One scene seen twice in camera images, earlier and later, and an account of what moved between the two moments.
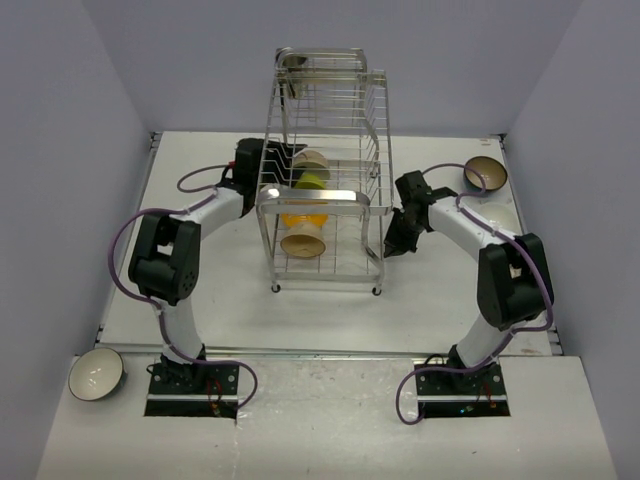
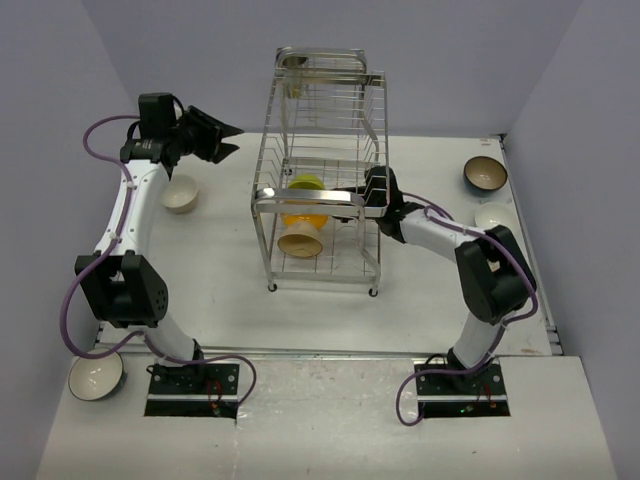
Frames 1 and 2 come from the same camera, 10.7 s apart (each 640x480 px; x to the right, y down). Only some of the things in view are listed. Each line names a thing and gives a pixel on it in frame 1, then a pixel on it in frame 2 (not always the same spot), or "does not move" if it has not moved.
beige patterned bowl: [310, 159] → [179, 193]
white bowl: [501, 215] does not move
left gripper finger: [287, 150] → [223, 129]
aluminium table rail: [287, 353] does not move
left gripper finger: [281, 173] → [223, 150]
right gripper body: [418, 226] → [368, 201]
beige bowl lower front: [304, 240] does not move
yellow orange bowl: [294, 219] does not move
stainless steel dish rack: [326, 177] does not move
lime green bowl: [310, 181] does not move
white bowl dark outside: [97, 374] does not move
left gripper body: [257, 178] → [197, 136]
